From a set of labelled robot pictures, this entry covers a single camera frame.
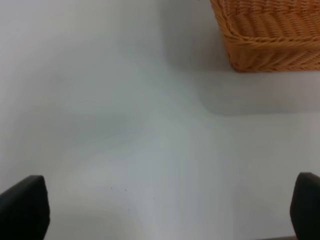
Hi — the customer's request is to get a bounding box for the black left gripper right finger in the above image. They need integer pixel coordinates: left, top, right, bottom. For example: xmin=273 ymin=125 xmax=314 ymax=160
xmin=290 ymin=172 xmax=320 ymax=240

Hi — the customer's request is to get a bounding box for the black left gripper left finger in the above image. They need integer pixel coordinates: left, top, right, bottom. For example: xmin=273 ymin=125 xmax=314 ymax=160
xmin=0 ymin=175 xmax=50 ymax=240

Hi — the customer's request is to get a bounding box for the orange wicker basket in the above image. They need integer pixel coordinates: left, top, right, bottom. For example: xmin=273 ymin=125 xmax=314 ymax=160
xmin=210 ymin=0 xmax=320 ymax=73

